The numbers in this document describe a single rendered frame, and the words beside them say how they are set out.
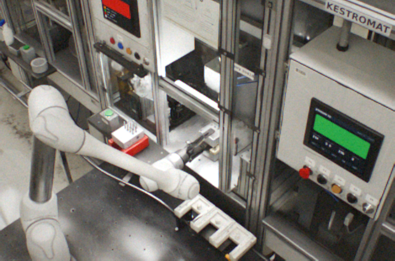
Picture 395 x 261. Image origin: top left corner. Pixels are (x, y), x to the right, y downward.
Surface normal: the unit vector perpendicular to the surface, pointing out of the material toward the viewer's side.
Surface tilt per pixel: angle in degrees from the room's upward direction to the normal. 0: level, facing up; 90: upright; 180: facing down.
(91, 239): 0
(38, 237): 5
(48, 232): 6
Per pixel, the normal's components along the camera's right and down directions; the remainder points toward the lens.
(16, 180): -0.01, -0.75
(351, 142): -0.70, 0.47
